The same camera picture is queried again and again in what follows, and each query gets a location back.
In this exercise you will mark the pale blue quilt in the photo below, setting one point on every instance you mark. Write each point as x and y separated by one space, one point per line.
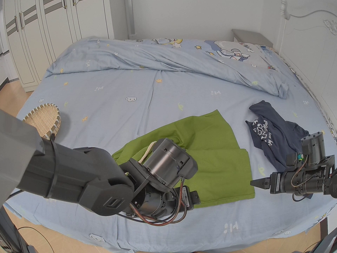
171 59

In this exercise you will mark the grey wall duct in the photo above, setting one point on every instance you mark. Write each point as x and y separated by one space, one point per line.
130 9

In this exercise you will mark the round woven basket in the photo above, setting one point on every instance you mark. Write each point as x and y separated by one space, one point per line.
43 120

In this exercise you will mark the white wardrobe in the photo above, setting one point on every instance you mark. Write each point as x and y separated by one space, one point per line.
52 28

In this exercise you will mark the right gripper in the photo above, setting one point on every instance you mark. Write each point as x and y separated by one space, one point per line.
287 183

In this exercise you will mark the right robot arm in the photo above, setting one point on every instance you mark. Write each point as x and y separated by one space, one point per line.
314 146

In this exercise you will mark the dark blue printed T-shirt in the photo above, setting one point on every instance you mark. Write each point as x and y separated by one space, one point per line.
273 138

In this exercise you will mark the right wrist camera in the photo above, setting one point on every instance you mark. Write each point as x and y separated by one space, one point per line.
293 160

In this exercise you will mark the grey bedside table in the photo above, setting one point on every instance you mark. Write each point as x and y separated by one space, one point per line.
250 37

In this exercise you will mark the bed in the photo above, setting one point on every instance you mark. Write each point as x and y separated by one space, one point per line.
158 96

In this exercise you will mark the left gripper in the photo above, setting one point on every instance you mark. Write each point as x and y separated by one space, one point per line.
155 203

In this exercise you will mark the green shorts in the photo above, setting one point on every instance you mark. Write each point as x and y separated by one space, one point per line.
210 151

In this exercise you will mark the white printed pillow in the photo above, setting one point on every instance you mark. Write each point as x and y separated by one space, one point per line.
237 51

